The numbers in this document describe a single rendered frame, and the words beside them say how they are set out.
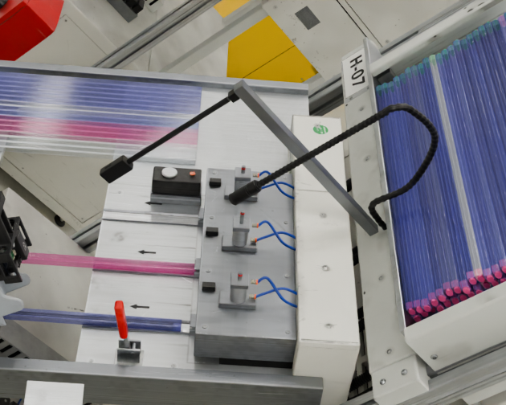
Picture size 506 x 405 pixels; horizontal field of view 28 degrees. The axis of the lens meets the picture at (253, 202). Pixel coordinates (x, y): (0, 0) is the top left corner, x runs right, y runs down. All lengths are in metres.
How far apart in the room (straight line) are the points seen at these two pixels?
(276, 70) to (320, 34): 2.12
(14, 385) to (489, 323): 0.62
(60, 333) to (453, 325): 0.96
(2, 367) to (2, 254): 0.16
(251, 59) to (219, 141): 3.06
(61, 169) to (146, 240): 1.51
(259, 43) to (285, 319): 3.44
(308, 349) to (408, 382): 0.14
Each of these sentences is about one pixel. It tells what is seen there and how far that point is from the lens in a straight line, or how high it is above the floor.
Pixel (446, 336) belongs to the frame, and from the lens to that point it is 1.26.
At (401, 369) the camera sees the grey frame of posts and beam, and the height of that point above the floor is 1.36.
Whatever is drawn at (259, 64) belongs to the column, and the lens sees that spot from 4.79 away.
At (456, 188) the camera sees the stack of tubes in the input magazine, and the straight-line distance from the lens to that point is 1.40.
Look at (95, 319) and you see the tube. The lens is 1.41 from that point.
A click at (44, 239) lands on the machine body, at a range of 2.09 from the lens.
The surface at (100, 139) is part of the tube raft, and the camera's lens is 1.70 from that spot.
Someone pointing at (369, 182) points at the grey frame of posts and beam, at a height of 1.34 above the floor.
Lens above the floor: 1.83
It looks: 24 degrees down
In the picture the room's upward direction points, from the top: 61 degrees clockwise
